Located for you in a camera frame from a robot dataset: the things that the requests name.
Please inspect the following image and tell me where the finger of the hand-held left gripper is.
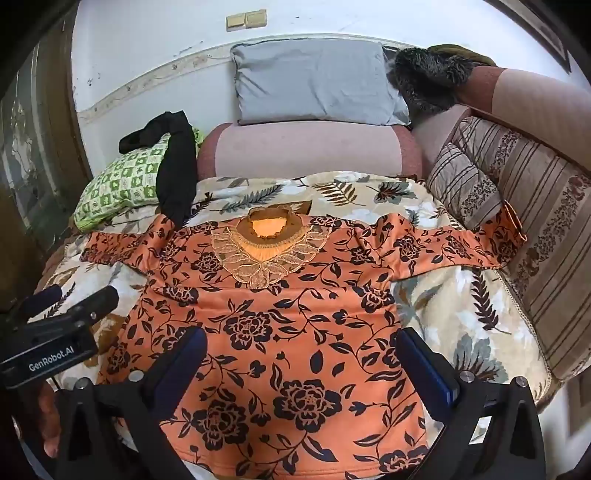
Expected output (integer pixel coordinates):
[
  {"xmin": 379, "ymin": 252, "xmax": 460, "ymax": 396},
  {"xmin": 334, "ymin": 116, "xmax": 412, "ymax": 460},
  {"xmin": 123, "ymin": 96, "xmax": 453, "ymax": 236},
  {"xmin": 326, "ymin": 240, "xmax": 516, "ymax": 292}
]
[
  {"xmin": 28, "ymin": 285, "xmax": 121, "ymax": 330},
  {"xmin": 7, "ymin": 285, "xmax": 63, "ymax": 320}
]

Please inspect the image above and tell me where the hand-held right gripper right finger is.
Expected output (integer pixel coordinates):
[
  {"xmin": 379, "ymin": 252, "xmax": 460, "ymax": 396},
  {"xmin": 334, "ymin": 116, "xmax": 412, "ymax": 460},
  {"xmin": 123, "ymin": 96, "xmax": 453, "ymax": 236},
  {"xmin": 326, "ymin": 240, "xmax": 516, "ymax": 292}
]
[{"xmin": 396, "ymin": 327, "xmax": 548, "ymax": 480}]

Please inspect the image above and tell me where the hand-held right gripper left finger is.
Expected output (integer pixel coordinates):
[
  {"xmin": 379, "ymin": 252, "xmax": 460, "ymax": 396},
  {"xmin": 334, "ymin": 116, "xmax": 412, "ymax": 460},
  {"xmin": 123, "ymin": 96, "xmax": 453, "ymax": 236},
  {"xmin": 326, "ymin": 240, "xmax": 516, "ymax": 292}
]
[{"xmin": 54, "ymin": 327, "xmax": 208, "ymax": 480}]

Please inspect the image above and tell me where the orange floral blouse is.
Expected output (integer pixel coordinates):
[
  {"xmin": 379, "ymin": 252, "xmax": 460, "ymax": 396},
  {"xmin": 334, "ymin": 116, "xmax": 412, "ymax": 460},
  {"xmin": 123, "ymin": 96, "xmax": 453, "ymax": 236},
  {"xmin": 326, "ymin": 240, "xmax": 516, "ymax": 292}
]
[{"xmin": 81, "ymin": 203, "xmax": 529, "ymax": 476}]

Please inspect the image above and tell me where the person's left hand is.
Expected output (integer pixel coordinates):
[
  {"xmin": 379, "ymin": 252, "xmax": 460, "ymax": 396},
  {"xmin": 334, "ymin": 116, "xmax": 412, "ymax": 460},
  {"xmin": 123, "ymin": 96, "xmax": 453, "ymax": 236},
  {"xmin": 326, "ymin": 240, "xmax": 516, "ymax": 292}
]
[{"xmin": 34, "ymin": 383, "xmax": 63, "ymax": 457}]

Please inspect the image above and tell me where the leaf print blanket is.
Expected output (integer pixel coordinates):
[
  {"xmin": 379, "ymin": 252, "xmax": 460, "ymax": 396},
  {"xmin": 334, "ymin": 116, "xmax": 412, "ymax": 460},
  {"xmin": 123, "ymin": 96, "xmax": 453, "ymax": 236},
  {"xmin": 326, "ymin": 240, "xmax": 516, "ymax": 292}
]
[{"xmin": 39, "ymin": 171, "xmax": 555, "ymax": 462}]

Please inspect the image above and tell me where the green patterned pillow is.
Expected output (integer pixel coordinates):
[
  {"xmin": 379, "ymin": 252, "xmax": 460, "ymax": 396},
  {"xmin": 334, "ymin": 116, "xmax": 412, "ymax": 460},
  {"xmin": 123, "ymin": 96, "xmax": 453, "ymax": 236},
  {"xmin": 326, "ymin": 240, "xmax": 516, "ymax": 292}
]
[{"xmin": 73, "ymin": 128, "xmax": 206, "ymax": 233}]

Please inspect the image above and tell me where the black garment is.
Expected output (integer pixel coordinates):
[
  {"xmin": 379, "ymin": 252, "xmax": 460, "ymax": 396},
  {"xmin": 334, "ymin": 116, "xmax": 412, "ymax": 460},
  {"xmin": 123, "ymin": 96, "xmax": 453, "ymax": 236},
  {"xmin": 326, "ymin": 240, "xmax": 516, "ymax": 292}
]
[{"xmin": 119, "ymin": 111, "xmax": 198, "ymax": 227}]

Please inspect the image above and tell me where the small striped brown cushion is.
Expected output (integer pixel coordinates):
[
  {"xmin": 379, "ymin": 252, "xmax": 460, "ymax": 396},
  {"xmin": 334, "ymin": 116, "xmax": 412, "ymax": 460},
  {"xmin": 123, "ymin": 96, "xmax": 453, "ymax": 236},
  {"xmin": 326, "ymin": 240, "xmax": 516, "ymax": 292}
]
[{"xmin": 427, "ymin": 142, "xmax": 506, "ymax": 232}]

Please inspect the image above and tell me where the large striped brown cushion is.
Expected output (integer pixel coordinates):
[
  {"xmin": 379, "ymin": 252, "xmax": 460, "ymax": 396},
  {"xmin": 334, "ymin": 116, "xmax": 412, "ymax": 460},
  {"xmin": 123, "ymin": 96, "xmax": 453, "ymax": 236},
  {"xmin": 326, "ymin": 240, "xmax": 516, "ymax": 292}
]
[{"xmin": 450, "ymin": 115, "xmax": 591, "ymax": 381}]

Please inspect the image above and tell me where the pink sofa bolster cushion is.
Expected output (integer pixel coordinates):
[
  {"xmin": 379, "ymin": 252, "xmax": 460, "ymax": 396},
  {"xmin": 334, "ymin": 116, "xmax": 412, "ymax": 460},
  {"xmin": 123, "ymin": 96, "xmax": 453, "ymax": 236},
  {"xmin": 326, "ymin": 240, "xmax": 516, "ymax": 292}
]
[{"xmin": 196, "ymin": 122, "xmax": 423, "ymax": 181}]

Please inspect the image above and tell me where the pink sofa backrest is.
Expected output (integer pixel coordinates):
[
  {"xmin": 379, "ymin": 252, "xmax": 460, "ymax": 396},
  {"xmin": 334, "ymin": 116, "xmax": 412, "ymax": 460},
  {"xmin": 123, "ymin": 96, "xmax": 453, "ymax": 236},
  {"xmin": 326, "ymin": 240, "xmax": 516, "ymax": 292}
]
[{"xmin": 411, "ymin": 67, "xmax": 591, "ymax": 181}]

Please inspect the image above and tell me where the grey pillow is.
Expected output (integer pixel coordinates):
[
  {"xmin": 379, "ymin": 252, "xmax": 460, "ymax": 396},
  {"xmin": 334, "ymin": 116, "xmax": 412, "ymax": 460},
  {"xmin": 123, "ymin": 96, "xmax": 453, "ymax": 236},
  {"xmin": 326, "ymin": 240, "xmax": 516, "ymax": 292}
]
[{"xmin": 230, "ymin": 39, "xmax": 411, "ymax": 126}]

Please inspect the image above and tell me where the olive cloth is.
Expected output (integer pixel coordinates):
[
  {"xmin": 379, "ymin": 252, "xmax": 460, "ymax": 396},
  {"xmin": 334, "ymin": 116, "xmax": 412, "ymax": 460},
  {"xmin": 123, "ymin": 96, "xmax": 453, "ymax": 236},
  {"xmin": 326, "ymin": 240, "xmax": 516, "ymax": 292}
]
[{"xmin": 429, "ymin": 44, "xmax": 497, "ymax": 68}]

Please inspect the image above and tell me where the dark framed wall picture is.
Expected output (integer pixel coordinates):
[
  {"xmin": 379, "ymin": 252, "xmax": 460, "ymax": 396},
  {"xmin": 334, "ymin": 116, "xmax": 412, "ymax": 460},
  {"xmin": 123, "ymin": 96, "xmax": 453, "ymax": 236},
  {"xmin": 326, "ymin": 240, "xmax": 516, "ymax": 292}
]
[{"xmin": 489, "ymin": 0, "xmax": 573, "ymax": 72}]

